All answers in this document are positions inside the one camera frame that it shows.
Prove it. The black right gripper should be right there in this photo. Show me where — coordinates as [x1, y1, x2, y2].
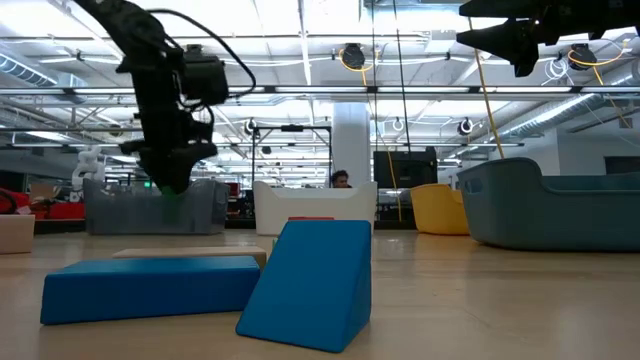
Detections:
[456, 0, 609, 79]

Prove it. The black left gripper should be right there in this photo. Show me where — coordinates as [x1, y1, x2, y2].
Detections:
[115, 49, 220, 196]

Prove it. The long natural wood plank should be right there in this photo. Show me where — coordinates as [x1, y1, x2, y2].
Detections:
[112, 245, 269, 271]

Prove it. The long blue rectangular block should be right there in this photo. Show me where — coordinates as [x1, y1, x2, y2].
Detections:
[39, 255, 262, 326]

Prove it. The natural wood block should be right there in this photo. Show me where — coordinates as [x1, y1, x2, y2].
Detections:
[0, 214, 36, 255]

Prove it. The blue wedge block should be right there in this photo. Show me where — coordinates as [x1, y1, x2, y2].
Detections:
[235, 219, 374, 354]

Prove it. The grey plastic bin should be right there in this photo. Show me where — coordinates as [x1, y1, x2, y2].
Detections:
[82, 178, 230, 236]

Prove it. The red storage bin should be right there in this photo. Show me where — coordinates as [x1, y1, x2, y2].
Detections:
[0, 188, 31, 215]
[48, 202, 86, 221]

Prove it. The cardboard box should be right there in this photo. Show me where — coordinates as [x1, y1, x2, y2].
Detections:
[28, 182, 62, 204]

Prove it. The white plastic bin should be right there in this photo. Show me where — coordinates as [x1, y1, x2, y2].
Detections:
[253, 180, 379, 236]

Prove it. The long ceiling light strip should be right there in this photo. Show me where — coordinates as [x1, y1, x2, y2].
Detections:
[227, 85, 574, 96]

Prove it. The person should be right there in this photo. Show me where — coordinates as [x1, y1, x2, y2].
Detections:
[329, 169, 353, 190]

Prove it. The black monitor screen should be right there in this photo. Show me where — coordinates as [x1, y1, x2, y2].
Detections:
[372, 147, 439, 190]

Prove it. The white building column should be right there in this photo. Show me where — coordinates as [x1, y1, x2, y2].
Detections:
[331, 102, 373, 190]

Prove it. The teal plastic bin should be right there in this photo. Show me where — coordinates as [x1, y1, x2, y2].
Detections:
[456, 157, 640, 252]

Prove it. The yellow plastic bin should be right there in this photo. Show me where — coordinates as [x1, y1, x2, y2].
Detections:
[409, 183, 471, 236]

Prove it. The ceiling cable reel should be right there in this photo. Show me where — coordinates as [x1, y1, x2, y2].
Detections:
[568, 43, 600, 72]
[340, 42, 367, 71]

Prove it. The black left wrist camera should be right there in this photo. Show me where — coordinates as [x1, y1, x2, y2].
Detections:
[180, 44, 230, 107]

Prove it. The silver ventilation duct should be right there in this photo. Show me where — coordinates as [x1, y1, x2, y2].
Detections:
[499, 92, 640, 144]

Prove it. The yellow cable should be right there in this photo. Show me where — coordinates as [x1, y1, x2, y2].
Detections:
[467, 17, 505, 160]
[386, 149, 403, 222]

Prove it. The black hanging cable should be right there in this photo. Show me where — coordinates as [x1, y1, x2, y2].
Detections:
[392, 0, 412, 151]

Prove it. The black background frame rig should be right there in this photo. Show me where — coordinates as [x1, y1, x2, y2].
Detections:
[250, 124, 333, 190]

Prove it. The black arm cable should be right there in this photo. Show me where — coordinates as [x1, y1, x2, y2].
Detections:
[147, 8, 258, 101]

